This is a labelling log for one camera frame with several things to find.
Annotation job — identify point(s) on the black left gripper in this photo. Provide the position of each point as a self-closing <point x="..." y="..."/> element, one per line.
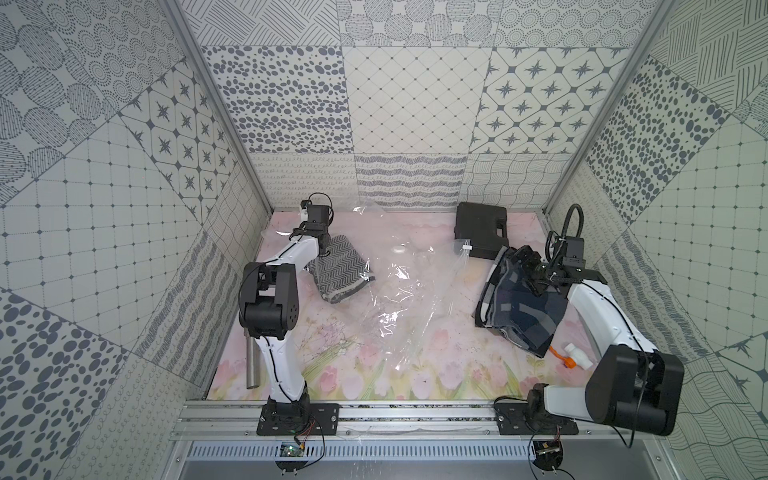
<point x="324" y="241"/>

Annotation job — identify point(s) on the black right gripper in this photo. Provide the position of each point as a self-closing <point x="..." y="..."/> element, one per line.
<point x="533" y="258"/>

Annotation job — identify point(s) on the black white herringbone knit blanket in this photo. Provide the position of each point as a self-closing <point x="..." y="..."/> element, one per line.
<point x="341" y="272"/>

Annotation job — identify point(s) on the dark grey blanket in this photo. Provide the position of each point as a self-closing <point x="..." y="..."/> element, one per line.
<point x="522" y="318"/>

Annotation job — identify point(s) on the clear plastic vacuum bag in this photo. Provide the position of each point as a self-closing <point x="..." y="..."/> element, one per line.
<point x="412" y="262"/>

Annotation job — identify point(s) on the black white checkered blanket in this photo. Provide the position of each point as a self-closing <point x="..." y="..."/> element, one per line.
<point x="484" y="308"/>

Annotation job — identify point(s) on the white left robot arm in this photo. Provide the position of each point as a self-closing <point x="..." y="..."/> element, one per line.
<point x="269" y="309"/>

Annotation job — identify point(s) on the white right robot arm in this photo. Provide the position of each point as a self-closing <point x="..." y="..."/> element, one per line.
<point x="633" y="386"/>

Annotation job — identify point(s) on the black plastic tool case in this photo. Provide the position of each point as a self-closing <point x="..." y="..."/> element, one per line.
<point x="484" y="226"/>

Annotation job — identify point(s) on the orange white plastic tool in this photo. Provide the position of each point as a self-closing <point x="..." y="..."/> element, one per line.
<point x="573" y="357"/>

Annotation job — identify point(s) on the silver metal cylinder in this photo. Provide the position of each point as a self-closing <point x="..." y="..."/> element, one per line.
<point x="253" y="359"/>

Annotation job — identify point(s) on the right black circuit module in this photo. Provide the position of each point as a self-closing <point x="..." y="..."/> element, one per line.
<point x="548" y="455"/>

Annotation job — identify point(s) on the left green circuit board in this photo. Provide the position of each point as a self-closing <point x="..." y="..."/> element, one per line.
<point x="291" y="458"/>

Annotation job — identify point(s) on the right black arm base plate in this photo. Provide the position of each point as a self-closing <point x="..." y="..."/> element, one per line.
<point x="515" y="416"/>

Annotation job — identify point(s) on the aluminium mounting rail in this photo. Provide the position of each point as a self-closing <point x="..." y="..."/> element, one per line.
<point x="362" y="420"/>

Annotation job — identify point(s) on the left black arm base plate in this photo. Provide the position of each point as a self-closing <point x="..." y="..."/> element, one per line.
<point x="298" y="418"/>

